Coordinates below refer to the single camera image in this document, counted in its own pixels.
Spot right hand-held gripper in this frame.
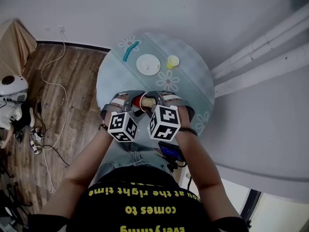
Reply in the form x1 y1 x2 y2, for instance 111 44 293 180
145 90 196 143

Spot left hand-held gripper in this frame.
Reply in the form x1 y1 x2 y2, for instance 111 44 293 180
100 90 145 143

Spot red plastic cup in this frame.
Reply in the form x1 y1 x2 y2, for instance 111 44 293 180
131 93 147 112

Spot tan bread piece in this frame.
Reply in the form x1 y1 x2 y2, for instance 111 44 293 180
141 97 157 108

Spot yellow paper cup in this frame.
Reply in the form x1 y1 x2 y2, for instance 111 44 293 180
166 55 180 70

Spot person's right forearm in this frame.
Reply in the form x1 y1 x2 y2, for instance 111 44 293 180
176 129 223 198

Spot person's left forearm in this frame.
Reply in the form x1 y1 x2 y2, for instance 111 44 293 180
65 127 114 190

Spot person's left hand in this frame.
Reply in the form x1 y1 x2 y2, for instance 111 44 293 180
103 93 130 128

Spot person's right hand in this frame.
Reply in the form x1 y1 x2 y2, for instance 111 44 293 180
165 100 193 131

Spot white round plate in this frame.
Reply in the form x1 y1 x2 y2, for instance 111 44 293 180
136 54 161 76

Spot round table with light-blue cloth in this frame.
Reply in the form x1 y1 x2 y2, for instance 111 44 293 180
96 32 215 152

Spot teal curved brush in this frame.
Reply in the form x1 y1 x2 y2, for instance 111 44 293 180
122 40 140 62

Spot black device with blue screen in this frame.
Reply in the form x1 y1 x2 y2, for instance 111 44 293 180
158 141 187 171

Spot person's grey jeans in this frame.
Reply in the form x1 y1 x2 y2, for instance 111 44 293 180
93 141 174 186

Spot white power strip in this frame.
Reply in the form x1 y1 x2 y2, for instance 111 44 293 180
29 139 44 155

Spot person's black printed shirt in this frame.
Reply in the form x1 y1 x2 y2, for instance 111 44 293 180
28 167 249 232

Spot white round-headed robot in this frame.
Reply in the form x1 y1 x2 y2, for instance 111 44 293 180
0 75 36 149

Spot beige cloth-covered furniture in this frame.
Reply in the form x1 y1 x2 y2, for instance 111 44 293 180
0 20 38 82

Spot black tripod stand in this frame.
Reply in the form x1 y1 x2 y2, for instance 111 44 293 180
0 153 33 232

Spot dark right wrist bracelet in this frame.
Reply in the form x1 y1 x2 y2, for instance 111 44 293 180
180 127 198 137

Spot white floor cable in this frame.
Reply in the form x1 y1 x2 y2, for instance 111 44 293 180
41 31 69 193

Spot black floor cables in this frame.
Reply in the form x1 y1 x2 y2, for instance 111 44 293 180
33 88 71 167

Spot thick white wall pipe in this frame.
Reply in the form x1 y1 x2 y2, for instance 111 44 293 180
214 42 309 98

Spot thin white wall pipe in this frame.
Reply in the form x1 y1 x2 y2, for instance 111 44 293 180
210 2 309 73
212 17 309 81

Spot black window frame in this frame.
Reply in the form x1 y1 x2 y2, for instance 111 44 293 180
240 189 263 227

